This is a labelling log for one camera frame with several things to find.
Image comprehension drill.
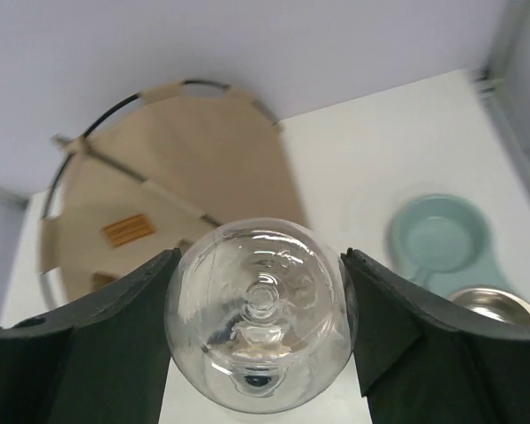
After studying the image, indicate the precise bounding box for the beige pet tent fabric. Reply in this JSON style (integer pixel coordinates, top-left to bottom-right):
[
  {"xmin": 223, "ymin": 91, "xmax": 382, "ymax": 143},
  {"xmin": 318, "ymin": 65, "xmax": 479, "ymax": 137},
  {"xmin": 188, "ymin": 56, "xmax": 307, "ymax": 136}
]
[{"xmin": 37, "ymin": 83, "xmax": 310, "ymax": 306}]

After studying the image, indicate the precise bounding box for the clear plastic bottle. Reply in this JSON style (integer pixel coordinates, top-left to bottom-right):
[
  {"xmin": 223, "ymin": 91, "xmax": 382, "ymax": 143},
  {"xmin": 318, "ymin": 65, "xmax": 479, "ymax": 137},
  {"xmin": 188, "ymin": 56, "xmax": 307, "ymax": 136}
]
[{"xmin": 165, "ymin": 218, "xmax": 357, "ymax": 414}]

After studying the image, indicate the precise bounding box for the steel pet bowl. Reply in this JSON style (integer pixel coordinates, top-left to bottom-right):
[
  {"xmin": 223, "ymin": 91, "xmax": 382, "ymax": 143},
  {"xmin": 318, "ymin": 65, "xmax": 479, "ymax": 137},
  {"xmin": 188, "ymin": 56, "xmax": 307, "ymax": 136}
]
[{"xmin": 448, "ymin": 287, "xmax": 530, "ymax": 327}]

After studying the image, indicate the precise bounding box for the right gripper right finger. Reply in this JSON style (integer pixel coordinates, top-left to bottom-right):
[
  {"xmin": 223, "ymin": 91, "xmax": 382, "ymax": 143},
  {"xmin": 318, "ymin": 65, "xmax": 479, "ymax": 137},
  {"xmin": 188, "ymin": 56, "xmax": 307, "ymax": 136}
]
[{"xmin": 341, "ymin": 249, "xmax": 530, "ymax": 423}]

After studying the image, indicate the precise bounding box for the green double pet bowl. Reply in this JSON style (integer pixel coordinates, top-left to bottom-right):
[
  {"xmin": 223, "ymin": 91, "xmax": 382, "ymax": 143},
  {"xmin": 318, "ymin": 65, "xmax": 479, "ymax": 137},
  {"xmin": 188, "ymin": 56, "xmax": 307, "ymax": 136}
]
[{"xmin": 388, "ymin": 194, "xmax": 513, "ymax": 299}]

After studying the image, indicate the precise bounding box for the right aluminium frame post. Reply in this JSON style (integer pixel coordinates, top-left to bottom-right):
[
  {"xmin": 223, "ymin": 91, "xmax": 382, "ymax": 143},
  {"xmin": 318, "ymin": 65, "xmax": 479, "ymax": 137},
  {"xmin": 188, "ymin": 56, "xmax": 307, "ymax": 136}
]
[{"xmin": 470, "ymin": 0, "xmax": 530, "ymax": 186}]

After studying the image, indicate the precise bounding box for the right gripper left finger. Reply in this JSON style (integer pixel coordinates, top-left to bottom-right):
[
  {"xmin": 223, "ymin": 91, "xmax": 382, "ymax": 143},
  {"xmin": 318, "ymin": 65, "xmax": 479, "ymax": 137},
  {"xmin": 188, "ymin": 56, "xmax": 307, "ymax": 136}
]
[{"xmin": 0, "ymin": 249, "xmax": 181, "ymax": 423}]

